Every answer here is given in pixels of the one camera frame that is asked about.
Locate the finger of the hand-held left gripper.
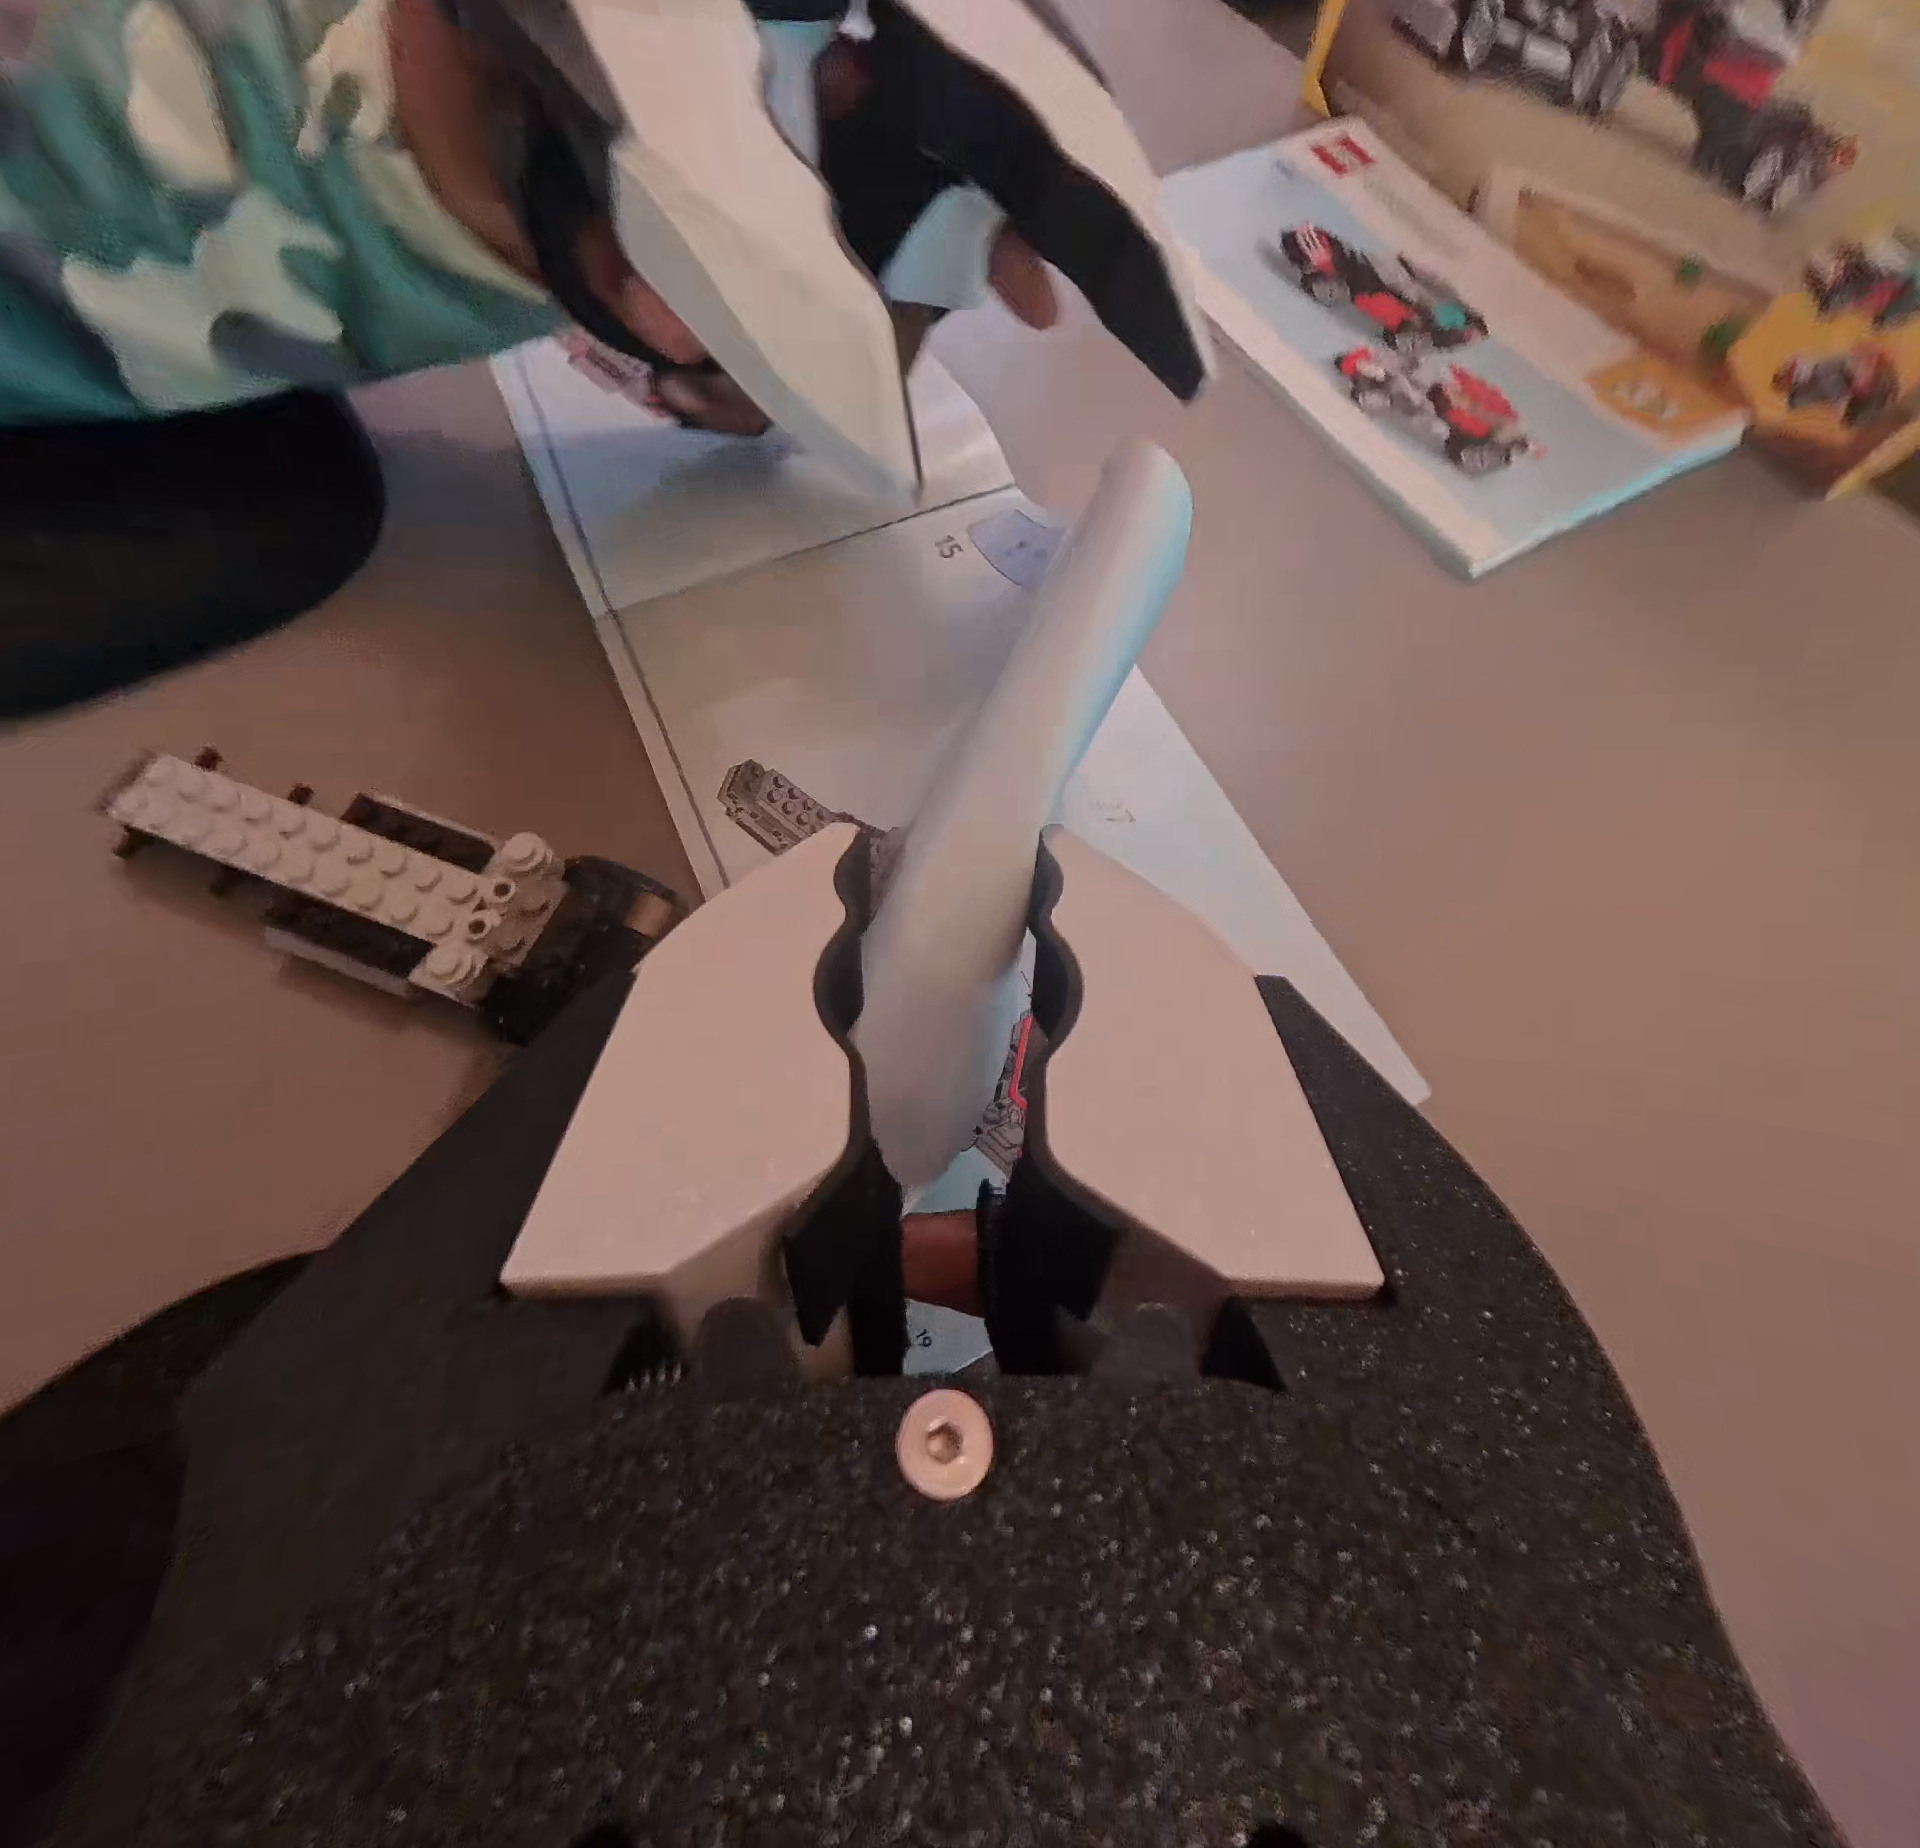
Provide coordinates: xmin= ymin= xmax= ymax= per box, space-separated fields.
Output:
xmin=818 ymin=0 xmax=1216 ymax=401
xmin=532 ymin=0 xmax=923 ymax=500

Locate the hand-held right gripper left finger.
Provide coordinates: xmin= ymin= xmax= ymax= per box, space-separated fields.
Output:
xmin=497 ymin=830 xmax=902 ymax=1356

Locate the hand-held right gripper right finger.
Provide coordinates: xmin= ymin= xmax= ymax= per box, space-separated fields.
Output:
xmin=996 ymin=827 xmax=1384 ymax=1356

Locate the grey toy brick model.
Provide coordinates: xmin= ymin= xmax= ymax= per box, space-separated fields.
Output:
xmin=102 ymin=744 xmax=694 ymax=1048

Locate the person's left forearm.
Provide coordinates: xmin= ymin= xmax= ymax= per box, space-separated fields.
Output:
xmin=0 ymin=0 xmax=557 ymax=425

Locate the grey desk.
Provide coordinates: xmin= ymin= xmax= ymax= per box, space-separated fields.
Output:
xmin=0 ymin=0 xmax=1920 ymax=1848

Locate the person's left hand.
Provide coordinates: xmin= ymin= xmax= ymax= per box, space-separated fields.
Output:
xmin=393 ymin=0 xmax=790 ymax=441

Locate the person's right hand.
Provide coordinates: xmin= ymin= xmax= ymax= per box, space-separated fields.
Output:
xmin=900 ymin=1210 xmax=999 ymax=1309

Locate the instruction booklet with car cover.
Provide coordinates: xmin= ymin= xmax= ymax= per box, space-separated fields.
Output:
xmin=1155 ymin=114 xmax=1750 ymax=582

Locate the toy brick box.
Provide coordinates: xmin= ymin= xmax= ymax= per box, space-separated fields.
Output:
xmin=1302 ymin=0 xmax=1920 ymax=500

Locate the black mesh cushion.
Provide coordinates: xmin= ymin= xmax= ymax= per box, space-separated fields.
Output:
xmin=0 ymin=383 xmax=387 ymax=723

